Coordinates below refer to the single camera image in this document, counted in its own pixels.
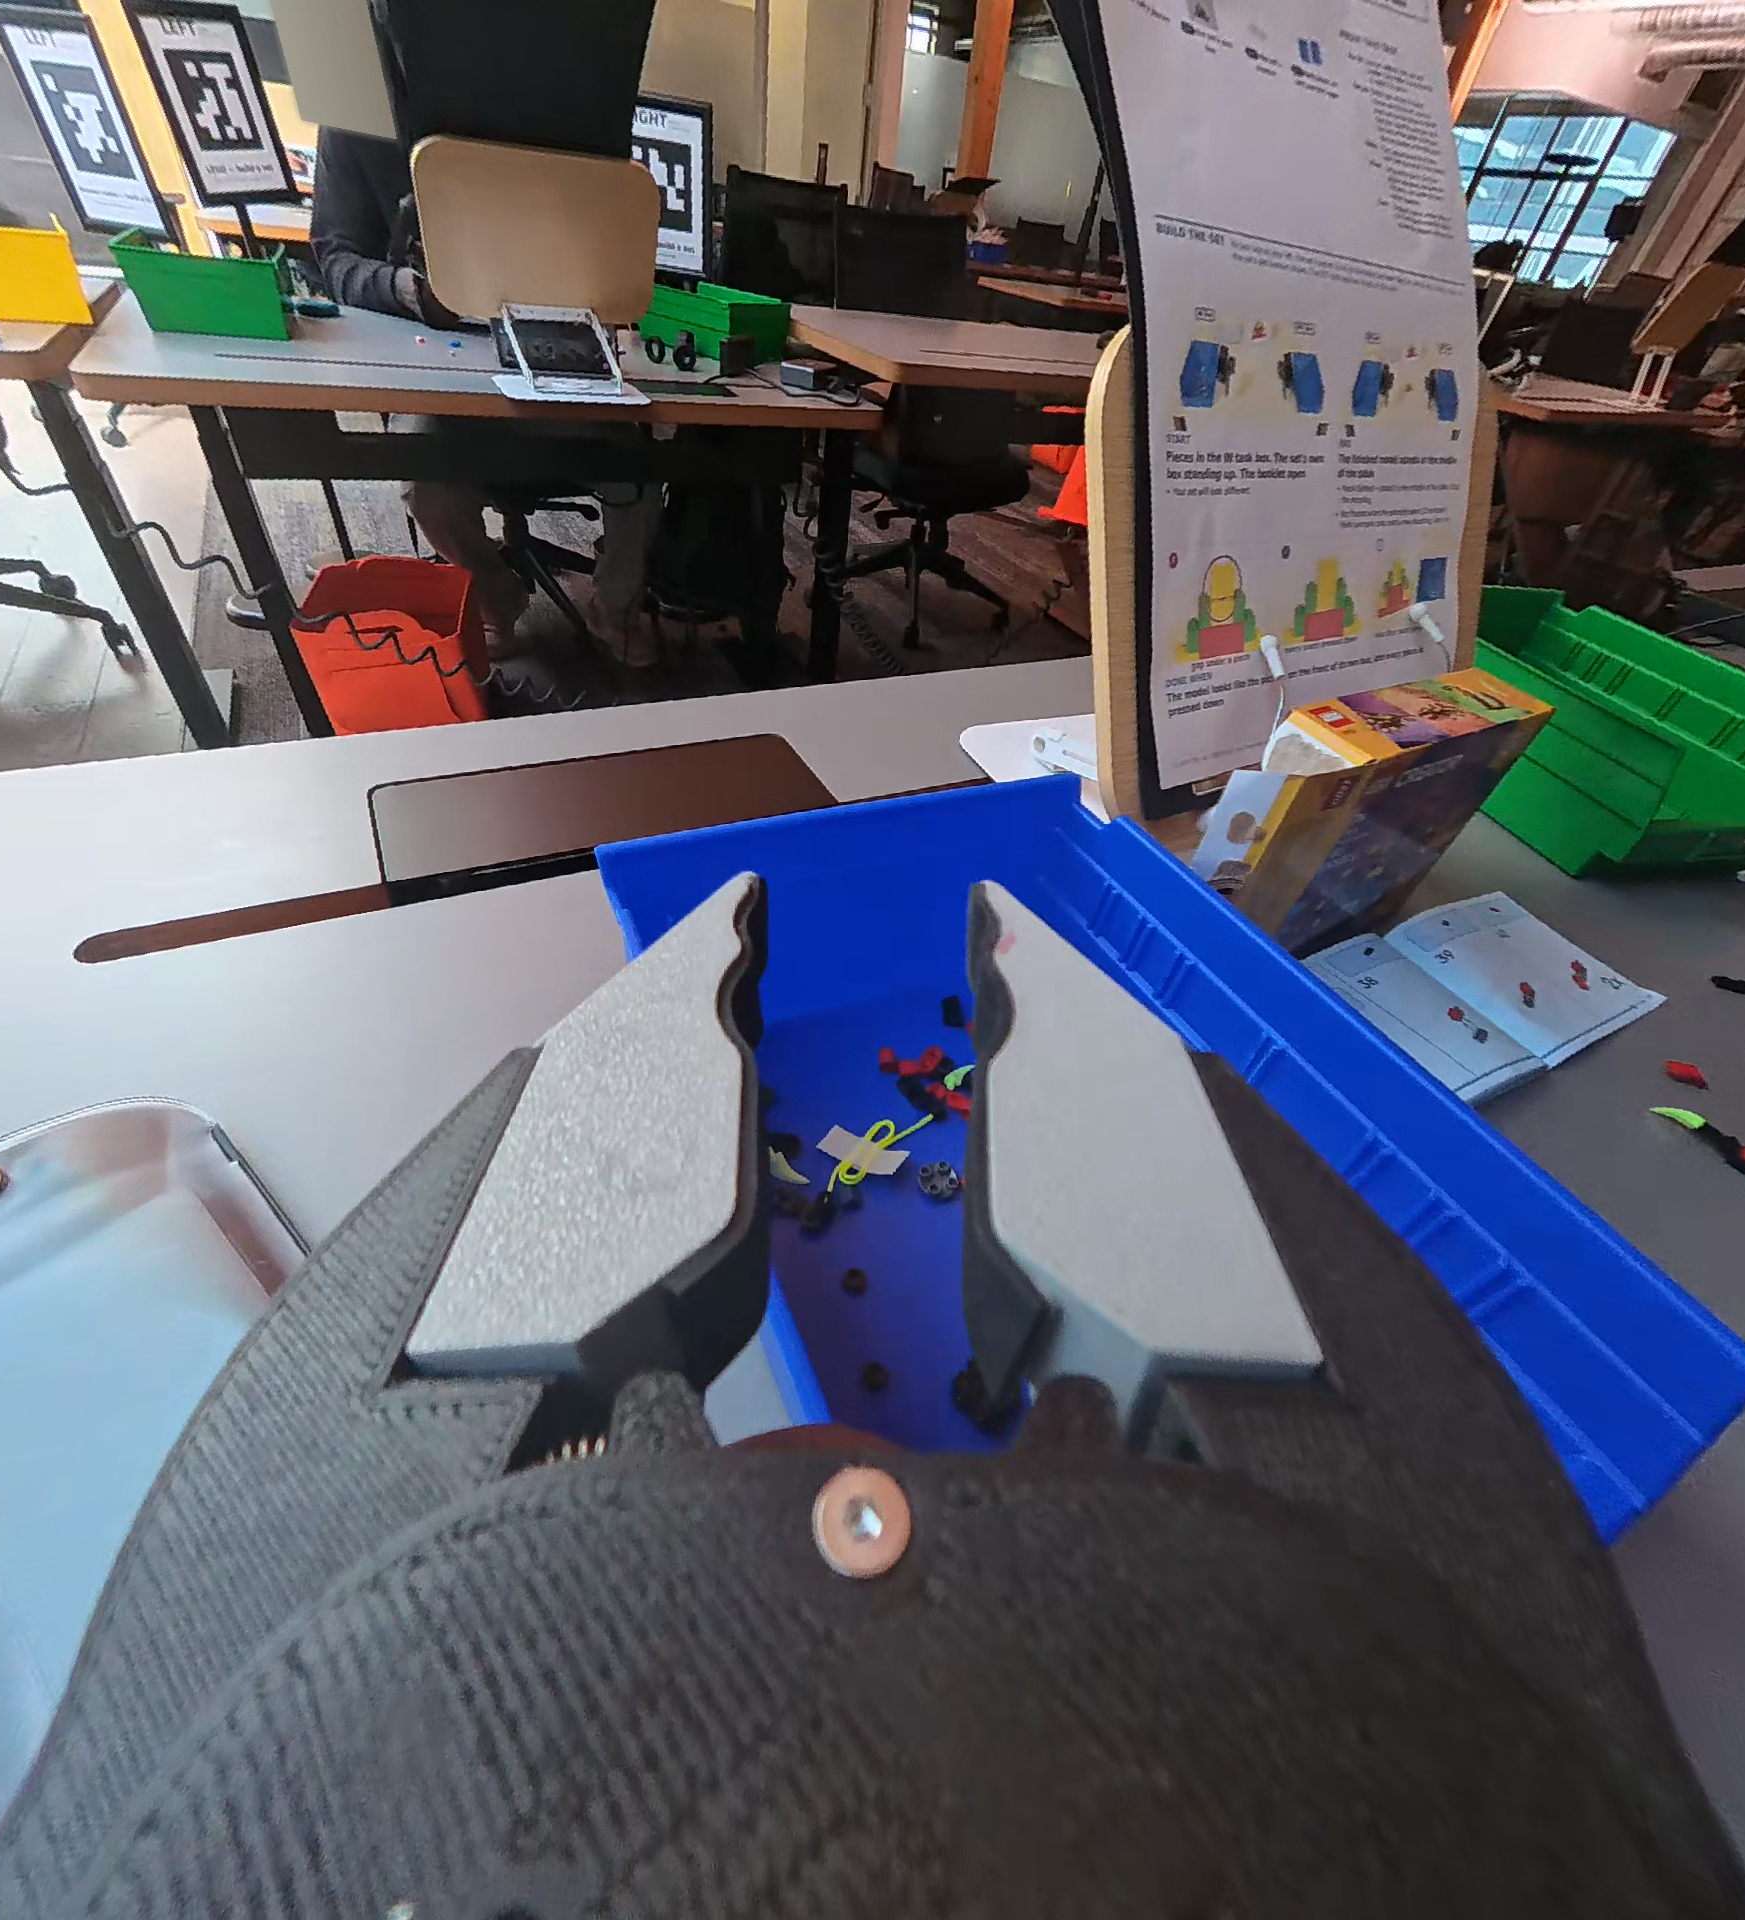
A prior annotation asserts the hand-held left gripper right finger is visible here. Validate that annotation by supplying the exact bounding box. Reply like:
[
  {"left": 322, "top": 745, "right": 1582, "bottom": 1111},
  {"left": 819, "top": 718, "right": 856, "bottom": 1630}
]
[{"left": 958, "top": 881, "right": 1329, "bottom": 1426}]

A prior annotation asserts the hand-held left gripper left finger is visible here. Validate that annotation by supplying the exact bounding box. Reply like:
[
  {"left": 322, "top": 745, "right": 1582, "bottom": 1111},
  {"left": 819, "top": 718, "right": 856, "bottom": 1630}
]
[{"left": 404, "top": 873, "right": 769, "bottom": 1386}]

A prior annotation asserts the lego pieces group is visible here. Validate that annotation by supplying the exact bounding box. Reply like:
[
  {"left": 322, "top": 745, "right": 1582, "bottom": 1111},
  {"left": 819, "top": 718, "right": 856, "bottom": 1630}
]
[{"left": 764, "top": 991, "right": 1036, "bottom": 1431}]

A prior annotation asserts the blue plastic bin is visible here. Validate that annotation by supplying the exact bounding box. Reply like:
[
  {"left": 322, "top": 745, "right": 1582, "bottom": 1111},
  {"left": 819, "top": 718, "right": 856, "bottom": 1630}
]
[{"left": 592, "top": 769, "right": 1745, "bottom": 1543}]

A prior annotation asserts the lego instruction booklet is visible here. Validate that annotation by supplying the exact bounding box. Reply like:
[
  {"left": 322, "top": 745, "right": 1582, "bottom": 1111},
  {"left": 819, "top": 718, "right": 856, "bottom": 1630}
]
[{"left": 1300, "top": 891, "right": 1667, "bottom": 1111}]

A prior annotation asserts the purple lego set box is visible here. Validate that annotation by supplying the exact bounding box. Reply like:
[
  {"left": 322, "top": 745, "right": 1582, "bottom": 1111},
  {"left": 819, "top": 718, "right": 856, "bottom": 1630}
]
[{"left": 1225, "top": 664, "right": 1564, "bottom": 957}]

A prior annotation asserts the large orange bag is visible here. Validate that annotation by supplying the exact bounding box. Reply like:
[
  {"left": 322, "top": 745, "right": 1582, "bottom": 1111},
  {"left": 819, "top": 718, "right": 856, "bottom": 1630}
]
[{"left": 287, "top": 556, "right": 493, "bottom": 737}]

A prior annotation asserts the wooden stand board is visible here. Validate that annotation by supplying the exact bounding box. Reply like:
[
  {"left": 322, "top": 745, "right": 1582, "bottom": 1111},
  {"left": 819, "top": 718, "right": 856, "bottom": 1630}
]
[{"left": 1082, "top": 320, "right": 1499, "bottom": 823}]

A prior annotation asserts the clear acrylic plate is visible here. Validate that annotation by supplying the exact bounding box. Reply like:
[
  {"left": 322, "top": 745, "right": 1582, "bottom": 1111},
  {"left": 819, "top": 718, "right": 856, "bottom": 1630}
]
[{"left": 0, "top": 1097, "right": 315, "bottom": 1920}]

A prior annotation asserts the black mesh office chair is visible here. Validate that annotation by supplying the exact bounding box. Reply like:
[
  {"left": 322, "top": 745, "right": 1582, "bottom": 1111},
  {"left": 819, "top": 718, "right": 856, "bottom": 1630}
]
[{"left": 819, "top": 196, "right": 1036, "bottom": 637}]

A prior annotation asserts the grey office desk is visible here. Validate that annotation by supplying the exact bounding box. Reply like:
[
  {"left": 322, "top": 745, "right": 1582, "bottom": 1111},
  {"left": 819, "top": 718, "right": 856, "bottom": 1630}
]
[{"left": 70, "top": 302, "right": 894, "bottom": 745}]

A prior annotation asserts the low green plastic bin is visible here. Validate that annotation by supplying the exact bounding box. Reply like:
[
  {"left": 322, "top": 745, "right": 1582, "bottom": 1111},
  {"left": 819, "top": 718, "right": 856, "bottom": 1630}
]
[{"left": 638, "top": 278, "right": 788, "bottom": 373}]

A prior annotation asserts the brown top office desk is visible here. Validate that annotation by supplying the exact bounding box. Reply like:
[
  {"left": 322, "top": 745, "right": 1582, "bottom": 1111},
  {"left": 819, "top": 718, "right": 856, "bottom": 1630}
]
[{"left": 788, "top": 307, "right": 1117, "bottom": 388}]

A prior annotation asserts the printed instruction sheet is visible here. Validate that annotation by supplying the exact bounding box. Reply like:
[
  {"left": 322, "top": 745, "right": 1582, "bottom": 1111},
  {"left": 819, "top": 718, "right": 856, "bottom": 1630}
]
[{"left": 1074, "top": 0, "right": 1489, "bottom": 798}]

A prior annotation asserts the wooden stand with phone holder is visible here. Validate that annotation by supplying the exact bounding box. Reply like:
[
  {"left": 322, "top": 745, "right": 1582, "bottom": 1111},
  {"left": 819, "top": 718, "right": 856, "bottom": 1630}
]
[{"left": 408, "top": 138, "right": 660, "bottom": 394}]

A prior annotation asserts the small green plastic bin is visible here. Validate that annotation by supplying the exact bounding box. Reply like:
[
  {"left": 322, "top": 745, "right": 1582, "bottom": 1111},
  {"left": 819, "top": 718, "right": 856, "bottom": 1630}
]
[{"left": 108, "top": 225, "right": 290, "bottom": 350}]

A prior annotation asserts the black framed tag sign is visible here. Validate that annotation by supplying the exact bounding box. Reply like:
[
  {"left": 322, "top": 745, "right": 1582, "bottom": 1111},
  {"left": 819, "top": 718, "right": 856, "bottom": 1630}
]
[
  {"left": 0, "top": 0, "right": 174, "bottom": 244},
  {"left": 121, "top": 0, "right": 306, "bottom": 202},
  {"left": 624, "top": 98, "right": 713, "bottom": 278}
]

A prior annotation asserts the wooden edged office desk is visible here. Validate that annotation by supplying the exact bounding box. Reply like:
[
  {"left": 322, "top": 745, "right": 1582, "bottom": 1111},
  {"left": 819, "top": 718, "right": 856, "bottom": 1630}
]
[{"left": 0, "top": 270, "right": 235, "bottom": 750}]

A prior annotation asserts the white tag with yellow string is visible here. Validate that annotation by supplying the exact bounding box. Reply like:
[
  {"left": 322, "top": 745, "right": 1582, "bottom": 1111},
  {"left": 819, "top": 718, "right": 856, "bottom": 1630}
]
[{"left": 819, "top": 1115, "right": 940, "bottom": 1193}]

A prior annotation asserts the dark desk cable flap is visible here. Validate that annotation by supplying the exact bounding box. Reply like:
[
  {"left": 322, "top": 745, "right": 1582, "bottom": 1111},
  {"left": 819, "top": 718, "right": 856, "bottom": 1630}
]
[{"left": 370, "top": 737, "right": 836, "bottom": 905}]

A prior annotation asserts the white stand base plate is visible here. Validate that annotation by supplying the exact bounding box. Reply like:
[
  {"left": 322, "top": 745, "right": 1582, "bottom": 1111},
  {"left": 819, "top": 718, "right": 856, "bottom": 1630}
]
[{"left": 958, "top": 718, "right": 1117, "bottom": 823}]

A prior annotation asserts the black coiled cable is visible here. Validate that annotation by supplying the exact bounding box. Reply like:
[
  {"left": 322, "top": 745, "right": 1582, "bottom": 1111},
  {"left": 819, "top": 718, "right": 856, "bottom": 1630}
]
[{"left": 135, "top": 520, "right": 582, "bottom": 707}]

